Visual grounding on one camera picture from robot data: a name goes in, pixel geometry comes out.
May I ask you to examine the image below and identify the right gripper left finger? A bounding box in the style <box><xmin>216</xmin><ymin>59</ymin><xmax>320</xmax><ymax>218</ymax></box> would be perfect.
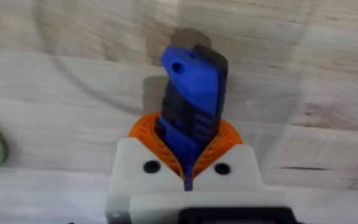
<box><xmin>104</xmin><ymin>112</ymin><xmax>186</xmax><ymax>224</ymax></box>

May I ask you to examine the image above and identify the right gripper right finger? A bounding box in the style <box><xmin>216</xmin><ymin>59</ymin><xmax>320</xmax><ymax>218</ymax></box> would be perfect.
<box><xmin>188</xmin><ymin>119</ymin><xmax>264</xmax><ymax>191</ymax></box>

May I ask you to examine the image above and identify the blue electric screwdriver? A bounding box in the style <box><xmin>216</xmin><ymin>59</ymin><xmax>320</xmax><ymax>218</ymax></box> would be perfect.
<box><xmin>154</xmin><ymin>44</ymin><xmax>229</xmax><ymax>191</ymax></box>

